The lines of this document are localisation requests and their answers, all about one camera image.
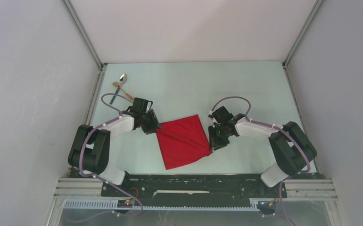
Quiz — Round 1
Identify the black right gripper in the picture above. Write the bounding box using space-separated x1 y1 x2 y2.
208 124 231 151

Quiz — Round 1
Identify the red satin napkin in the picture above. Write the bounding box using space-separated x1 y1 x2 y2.
156 114 212 170

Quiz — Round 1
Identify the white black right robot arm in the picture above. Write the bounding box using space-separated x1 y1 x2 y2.
208 106 317 197

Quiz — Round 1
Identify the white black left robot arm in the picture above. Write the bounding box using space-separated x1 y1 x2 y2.
67 97 161 196

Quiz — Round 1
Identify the gold fork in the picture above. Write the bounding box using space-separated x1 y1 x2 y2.
112 82 135 102

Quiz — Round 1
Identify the silver spoon teal handle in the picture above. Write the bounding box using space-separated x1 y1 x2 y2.
109 73 127 104

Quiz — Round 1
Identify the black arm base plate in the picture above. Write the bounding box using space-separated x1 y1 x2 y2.
100 174 288 207

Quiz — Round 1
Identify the white slotted cable duct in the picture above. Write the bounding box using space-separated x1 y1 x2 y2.
63 199 259 211

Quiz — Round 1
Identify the left aluminium frame post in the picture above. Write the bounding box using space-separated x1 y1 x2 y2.
61 0 104 70

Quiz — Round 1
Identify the aluminium frame post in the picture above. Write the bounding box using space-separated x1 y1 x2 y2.
283 0 325 69
61 0 104 70

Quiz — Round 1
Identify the right aluminium frame post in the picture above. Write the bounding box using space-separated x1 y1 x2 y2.
283 0 325 69

